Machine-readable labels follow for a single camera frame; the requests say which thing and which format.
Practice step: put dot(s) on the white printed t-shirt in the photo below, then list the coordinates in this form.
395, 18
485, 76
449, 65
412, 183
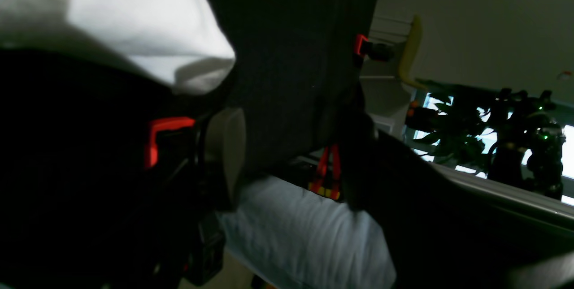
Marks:
177, 43

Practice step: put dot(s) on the red black clamp far right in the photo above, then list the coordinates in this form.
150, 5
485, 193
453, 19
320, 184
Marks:
163, 134

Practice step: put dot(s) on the green potted plant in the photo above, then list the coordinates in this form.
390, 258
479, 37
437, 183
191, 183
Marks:
453, 124

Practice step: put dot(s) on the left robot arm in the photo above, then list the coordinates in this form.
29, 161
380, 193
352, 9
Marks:
528, 151

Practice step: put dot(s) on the yellow hook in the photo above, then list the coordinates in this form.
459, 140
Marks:
411, 48

